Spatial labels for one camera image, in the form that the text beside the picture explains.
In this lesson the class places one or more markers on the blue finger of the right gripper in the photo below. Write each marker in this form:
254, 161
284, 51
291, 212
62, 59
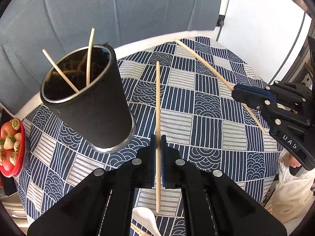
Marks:
250, 99
257, 91

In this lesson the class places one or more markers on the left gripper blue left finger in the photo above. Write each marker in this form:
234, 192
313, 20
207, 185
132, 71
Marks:
145, 172

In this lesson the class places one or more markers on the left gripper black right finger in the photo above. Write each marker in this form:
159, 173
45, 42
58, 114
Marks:
170, 176

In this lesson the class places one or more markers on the white sleeve forearm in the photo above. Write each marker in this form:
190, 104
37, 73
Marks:
293, 196

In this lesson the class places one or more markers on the person's right hand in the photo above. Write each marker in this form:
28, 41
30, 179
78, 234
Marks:
293, 162

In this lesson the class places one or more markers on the black metal utensil cup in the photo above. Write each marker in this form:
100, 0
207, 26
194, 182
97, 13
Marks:
98, 111

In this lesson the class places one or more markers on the red fruit bowl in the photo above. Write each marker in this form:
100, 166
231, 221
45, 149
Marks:
13, 147

